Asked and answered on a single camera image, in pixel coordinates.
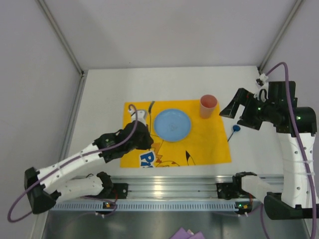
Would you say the red plastic cup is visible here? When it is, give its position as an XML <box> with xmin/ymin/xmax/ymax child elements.
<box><xmin>200</xmin><ymin>95</ymin><xmax>218</xmax><ymax>119</ymax></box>

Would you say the blue plastic plate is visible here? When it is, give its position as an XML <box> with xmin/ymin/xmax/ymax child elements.
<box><xmin>154</xmin><ymin>109</ymin><xmax>191</xmax><ymax>142</ymax></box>

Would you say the yellow cartoon placemat cloth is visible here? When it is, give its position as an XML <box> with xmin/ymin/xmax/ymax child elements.
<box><xmin>120</xmin><ymin>100</ymin><xmax>231</xmax><ymax>168</ymax></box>

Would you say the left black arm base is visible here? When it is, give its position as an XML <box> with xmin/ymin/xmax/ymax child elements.
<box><xmin>106</xmin><ymin>183</ymin><xmax>129</xmax><ymax>200</ymax></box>

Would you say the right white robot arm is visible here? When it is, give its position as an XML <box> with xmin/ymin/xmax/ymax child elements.
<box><xmin>220</xmin><ymin>81</ymin><xmax>319</xmax><ymax>220</ymax></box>

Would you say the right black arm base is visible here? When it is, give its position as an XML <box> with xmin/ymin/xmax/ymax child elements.
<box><xmin>216</xmin><ymin>183</ymin><xmax>239</xmax><ymax>200</ymax></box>

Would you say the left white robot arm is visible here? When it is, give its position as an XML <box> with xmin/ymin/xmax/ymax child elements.
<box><xmin>24</xmin><ymin>120</ymin><xmax>154</xmax><ymax>214</ymax></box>

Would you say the purple cloth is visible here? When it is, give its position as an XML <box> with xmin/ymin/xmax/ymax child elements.
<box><xmin>170</xmin><ymin>228</ymin><xmax>205</xmax><ymax>239</ymax></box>

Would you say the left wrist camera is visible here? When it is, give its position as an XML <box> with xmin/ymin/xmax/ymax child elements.
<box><xmin>128</xmin><ymin>109</ymin><xmax>148</xmax><ymax>125</ymax></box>

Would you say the aluminium mounting rail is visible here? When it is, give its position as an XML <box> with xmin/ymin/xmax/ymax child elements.
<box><xmin>111</xmin><ymin>175</ymin><xmax>232</xmax><ymax>200</ymax></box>

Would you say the slotted grey cable duct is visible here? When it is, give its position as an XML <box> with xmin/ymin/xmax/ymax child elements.
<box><xmin>51</xmin><ymin>200</ymin><xmax>252</xmax><ymax>212</ymax></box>

